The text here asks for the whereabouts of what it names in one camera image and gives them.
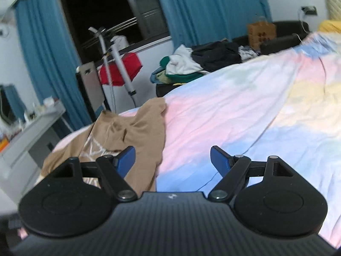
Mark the green garment on pile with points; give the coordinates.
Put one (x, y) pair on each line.
(159, 76)

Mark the pastel tie-dye duvet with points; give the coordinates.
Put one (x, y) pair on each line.
(286, 104)

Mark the tan printed t-shirt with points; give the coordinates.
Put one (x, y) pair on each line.
(111, 134)

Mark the blue curtain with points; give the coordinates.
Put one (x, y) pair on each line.
(196, 22)
(51, 56)

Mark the wall power outlet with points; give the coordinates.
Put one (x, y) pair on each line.
(309, 10)

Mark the yellow plush pillow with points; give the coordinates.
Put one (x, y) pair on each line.
(330, 26)

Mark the black sofa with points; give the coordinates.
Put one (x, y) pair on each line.
(288, 33)

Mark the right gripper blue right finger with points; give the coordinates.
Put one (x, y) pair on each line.
(233, 170)

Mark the brown paper shopping bag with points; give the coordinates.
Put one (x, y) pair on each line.
(260, 32)

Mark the grey desk with drawers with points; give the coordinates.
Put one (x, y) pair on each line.
(22, 159)

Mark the silver chair back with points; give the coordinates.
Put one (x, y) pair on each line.
(91, 90)

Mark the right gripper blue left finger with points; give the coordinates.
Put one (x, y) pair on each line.
(112, 171)

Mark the right blue curtain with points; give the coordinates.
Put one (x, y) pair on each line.
(196, 22)

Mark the left blue curtain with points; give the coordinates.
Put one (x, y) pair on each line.
(51, 56)

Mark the black framed mirror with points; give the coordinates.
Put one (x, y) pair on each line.
(12, 107)

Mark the black clothes on pile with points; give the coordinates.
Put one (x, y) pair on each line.
(216, 55)

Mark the white sweatshirt on pile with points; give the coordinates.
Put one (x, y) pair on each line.
(181, 63)

